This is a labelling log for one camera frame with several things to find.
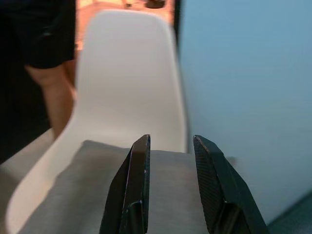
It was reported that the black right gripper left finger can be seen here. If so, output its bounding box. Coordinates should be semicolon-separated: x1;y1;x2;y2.
99;134;151;234

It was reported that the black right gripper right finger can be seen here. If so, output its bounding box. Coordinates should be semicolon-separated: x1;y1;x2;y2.
193;135;270;234

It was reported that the white plastic chair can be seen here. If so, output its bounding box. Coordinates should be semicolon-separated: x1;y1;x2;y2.
5;11;194;234

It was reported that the grey cushion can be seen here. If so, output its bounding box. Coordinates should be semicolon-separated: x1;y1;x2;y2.
31;139;213;234

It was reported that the person in black shorts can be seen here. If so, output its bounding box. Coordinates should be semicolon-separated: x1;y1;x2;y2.
0;0;79;139

